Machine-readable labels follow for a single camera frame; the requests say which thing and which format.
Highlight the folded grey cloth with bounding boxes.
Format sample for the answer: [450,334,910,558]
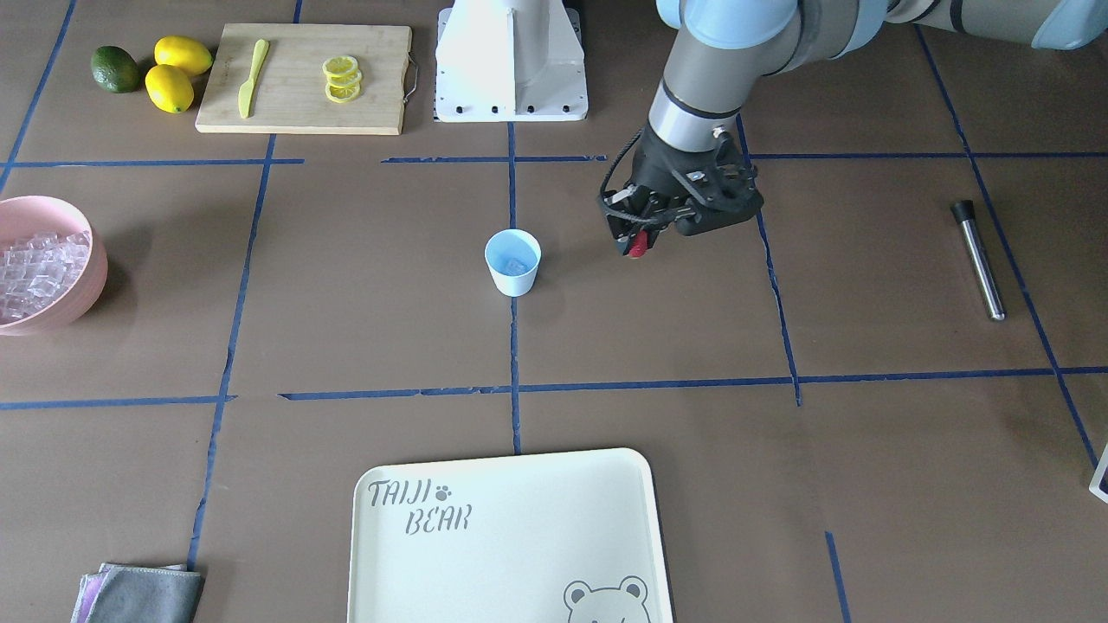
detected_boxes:
[71,562,205,622]

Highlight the cream bear serving tray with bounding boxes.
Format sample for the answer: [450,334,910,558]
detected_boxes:
[345,448,675,622]

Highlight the wooden cutting board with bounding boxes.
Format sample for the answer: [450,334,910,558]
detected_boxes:
[195,22,412,137]

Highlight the pink bowl of ice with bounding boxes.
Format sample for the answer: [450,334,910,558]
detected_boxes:
[1,195,107,337]

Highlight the yellow plastic knife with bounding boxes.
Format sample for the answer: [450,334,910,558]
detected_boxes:
[237,39,270,119]

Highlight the yellow lemon near board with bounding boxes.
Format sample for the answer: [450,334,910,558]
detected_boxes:
[144,64,195,114]

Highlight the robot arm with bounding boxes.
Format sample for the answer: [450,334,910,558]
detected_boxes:
[597,1,1107,259]

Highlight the red strawberry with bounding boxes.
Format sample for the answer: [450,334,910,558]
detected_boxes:
[627,229,652,259]

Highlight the ice cube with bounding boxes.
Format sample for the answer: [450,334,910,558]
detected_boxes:
[503,257,531,277]

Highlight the lemon slices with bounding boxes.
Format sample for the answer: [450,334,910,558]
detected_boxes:
[321,55,363,104]

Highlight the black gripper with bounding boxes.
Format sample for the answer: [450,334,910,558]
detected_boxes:
[597,126,765,256]

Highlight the light blue plastic cup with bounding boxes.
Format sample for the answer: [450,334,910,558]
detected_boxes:
[484,228,543,299]

